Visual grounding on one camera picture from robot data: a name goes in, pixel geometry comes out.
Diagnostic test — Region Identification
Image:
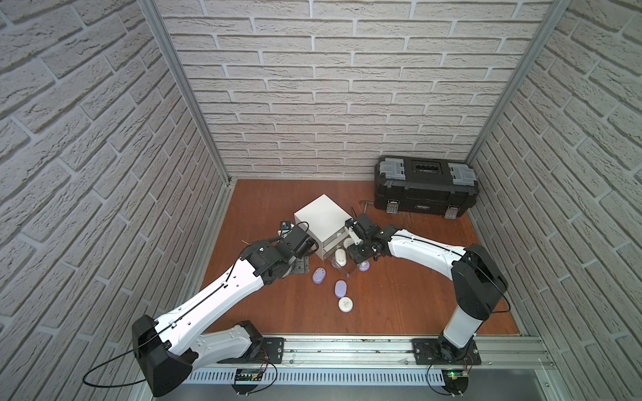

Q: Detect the purple earphone case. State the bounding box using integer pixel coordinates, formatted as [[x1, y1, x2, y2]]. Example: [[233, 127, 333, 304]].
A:
[[358, 261, 370, 272], [334, 280, 347, 298], [312, 267, 327, 285]]

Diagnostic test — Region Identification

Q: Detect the white oblong earphone case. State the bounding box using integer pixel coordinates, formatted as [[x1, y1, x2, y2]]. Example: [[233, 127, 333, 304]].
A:
[[333, 249, 348, 269]]

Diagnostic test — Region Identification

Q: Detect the white drawer cabinet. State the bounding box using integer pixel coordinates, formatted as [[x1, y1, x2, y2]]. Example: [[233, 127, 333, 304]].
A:
[[294, 194, 350, 260]]

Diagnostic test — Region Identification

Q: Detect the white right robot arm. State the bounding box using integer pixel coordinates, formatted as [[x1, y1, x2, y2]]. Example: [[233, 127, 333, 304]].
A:
[[344, 214, 508, 352]]

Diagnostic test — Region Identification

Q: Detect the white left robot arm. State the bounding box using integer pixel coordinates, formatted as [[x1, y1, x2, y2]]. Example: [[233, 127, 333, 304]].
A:
[[132, 222, 319, 397]]

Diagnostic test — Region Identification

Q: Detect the black plastic toolbox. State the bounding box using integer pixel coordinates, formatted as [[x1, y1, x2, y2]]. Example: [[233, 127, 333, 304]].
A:
[[374, 155, 479, 220]]

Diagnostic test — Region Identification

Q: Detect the left controller board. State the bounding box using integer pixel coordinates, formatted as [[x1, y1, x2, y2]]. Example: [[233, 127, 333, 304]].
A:
[[232, 369, 265, 395]]

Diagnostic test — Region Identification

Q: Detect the controller board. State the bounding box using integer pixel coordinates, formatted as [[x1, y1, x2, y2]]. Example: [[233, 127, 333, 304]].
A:
[[441, 369, 469, 397], [232, 369, 265, 395]]

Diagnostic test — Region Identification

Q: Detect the right controller board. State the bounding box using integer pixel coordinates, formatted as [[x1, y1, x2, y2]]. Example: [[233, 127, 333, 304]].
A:
[[441, 369, 469, 397]]

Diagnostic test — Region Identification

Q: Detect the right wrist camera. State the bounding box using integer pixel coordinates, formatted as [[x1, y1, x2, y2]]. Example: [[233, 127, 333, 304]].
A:
[[345, 227, 362, 245]]

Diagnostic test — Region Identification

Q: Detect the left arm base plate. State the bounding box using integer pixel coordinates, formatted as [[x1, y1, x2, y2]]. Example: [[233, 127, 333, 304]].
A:
[[218, 337, 285, 365]]

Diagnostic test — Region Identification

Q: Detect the aluminium frame rail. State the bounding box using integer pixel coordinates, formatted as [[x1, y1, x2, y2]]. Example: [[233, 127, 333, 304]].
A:
[[175, 330, 555, 371]]

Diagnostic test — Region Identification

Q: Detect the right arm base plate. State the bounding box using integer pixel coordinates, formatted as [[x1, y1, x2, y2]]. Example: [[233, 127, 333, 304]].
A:
[[411, 338, 482, 367]]

